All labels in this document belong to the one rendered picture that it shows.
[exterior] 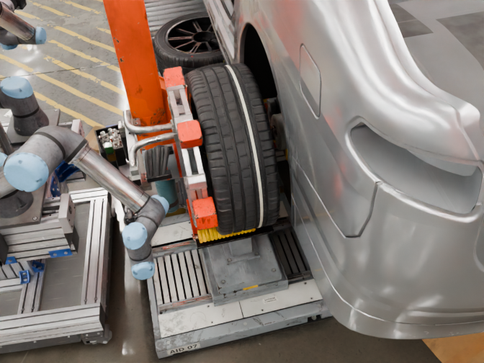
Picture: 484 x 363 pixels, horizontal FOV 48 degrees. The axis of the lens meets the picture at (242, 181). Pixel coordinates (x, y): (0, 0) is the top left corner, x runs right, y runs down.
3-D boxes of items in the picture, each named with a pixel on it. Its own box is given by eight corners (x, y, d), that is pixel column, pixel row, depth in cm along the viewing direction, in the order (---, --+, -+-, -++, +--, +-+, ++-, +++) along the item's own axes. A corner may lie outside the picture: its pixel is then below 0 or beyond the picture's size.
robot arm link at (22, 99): (32, 116, 231) (21, 89, 222) (3, 115, 233) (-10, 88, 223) (42, 99, 240) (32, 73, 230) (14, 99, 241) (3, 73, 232)
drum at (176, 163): (202, 180, 216) (198, 153, 206) (149, 191, 213) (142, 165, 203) (196, 158, 226) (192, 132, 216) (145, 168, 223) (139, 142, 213)
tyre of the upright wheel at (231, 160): (256, 47, 184) (232, 74, 249) (188, 59, 181) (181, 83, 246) (292, 235, 189) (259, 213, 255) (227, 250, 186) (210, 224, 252)
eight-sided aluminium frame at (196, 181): (216, 251, 215) (201, 146, 178) (200, 254, 215) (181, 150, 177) (194, 163, 254) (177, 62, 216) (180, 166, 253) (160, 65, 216)
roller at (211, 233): (261, 232, 233) (261, 223, 229) (194, 247, 230) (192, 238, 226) (258, 222, 238) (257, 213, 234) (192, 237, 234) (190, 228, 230)
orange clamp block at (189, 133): (202, 145, 189) (202, 137, 180) (180, 150, 188) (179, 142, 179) (198, 127, 190) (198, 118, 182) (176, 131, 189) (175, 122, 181)
